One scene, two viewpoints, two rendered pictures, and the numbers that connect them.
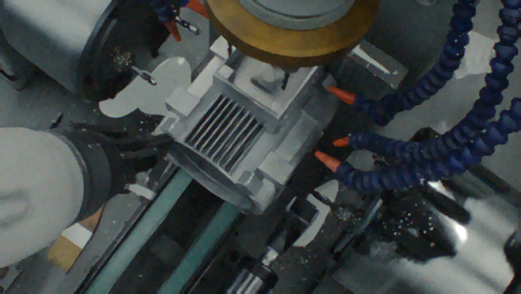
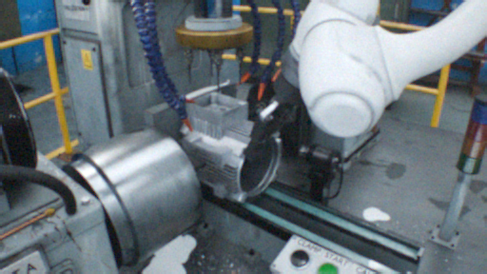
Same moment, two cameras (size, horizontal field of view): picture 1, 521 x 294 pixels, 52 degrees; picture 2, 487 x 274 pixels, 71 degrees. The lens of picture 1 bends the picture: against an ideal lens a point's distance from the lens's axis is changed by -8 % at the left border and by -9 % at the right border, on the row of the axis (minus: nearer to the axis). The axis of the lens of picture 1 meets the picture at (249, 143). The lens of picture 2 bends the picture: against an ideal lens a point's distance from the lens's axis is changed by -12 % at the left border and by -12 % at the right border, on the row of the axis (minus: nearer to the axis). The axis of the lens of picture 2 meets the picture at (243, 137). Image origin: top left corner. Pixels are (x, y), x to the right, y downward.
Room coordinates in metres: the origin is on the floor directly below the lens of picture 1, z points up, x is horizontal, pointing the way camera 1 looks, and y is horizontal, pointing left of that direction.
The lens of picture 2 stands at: (0.04, 0.83, 1.49)
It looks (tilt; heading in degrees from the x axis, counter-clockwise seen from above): 26 degrees down; 285
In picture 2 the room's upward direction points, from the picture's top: straight up
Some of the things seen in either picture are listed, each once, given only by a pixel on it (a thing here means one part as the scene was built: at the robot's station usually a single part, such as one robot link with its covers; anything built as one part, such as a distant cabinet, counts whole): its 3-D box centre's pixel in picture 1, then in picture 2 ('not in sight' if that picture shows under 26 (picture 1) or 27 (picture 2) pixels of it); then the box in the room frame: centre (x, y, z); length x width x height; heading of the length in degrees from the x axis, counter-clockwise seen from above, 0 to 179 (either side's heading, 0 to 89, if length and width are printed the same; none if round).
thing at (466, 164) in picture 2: not in sight; (470, 160); (-0.31, -0.04, 1.05); 0.06 x 0.06 x 0.04
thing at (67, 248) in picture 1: (86, 220); not in sight; (0.14, 0.26, 0.80); 0.21 x 0.05 x 0.01; 160
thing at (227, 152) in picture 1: (247, 121); (229, 153); (0.30, 0.01, 1.02); 0.20 x 0.19 x 0.19; 155
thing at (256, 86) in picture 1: (270, 73); (217, 115); (0.34, -0.01, 1.11); 0.12 x 0.11 x 0.07; 155
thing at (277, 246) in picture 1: (286, 233); (301, 110); (0.13, -0.06, 1.12); 0.04 x 0.03 x 0.26; 155
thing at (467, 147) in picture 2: not in sight; (475, 145); (-0.31, -0.04, 1.10); 0.06 x 0.06 x 0.04
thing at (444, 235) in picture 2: not in sight; (465, 175); (-0.31, -0.04, 1.01); 0.08 x 0.08 x 0.42; 65
